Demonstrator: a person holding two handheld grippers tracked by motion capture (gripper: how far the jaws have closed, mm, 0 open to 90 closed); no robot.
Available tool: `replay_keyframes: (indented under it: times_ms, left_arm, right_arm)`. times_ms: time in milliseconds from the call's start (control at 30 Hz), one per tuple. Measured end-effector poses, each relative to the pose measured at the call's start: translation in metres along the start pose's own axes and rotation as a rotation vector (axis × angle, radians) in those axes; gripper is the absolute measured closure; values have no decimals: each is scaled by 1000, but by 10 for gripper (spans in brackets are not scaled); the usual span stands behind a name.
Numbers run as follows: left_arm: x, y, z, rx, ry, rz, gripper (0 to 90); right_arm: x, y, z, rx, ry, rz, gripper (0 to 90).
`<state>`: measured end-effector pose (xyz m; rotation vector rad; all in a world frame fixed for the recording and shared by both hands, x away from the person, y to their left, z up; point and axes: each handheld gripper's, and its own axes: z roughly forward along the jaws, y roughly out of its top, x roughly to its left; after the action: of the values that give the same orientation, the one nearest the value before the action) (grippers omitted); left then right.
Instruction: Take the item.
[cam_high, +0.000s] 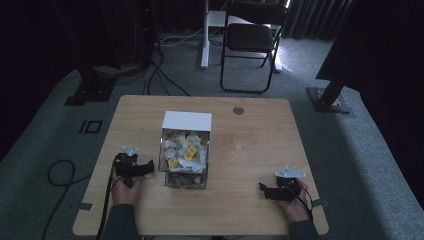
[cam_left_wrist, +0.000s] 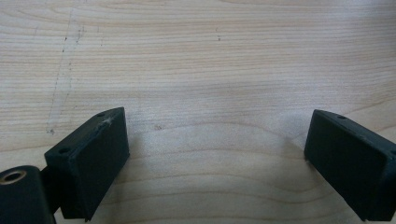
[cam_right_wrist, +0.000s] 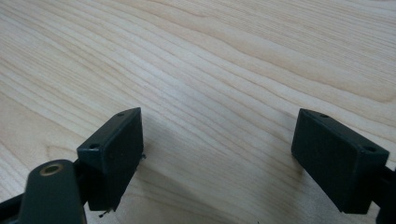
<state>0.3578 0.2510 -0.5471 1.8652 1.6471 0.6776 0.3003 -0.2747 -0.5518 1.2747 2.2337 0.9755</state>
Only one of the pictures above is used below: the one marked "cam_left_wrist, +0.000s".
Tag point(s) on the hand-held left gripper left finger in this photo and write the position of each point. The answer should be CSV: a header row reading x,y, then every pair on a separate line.
x,y
93,161

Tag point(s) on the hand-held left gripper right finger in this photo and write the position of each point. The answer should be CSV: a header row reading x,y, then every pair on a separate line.
x,y
348,161

